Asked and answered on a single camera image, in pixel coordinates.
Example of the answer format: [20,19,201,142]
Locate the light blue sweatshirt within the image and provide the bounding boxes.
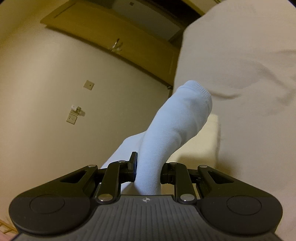
[102,80,212,195]

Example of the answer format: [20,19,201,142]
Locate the grey duvet cover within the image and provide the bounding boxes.
[174,1,295,240]

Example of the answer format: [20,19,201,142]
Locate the wooden door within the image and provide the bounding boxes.
[41,1,180,86]

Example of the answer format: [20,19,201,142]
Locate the white wall power socket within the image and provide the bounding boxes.
[66,105,85,125]

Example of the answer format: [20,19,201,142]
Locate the wall switch plate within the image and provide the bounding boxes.
[83,80,94,90]

